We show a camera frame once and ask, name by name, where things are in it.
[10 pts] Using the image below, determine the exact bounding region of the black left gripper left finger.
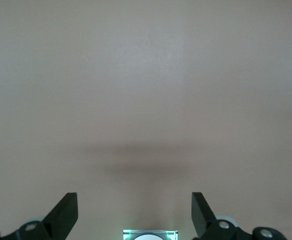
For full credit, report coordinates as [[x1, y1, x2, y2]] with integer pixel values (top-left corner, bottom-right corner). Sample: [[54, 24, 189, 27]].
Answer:
[[0, 192, 78, 240]]

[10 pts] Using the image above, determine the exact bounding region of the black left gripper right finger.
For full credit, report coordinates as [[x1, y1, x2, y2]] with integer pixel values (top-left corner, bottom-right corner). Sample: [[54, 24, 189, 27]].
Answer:
[[191, 191, 286, 240]]

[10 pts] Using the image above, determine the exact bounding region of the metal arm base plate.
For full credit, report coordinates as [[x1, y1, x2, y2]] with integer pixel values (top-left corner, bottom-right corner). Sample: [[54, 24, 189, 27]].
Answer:
[[122, 228, 179, 240]]

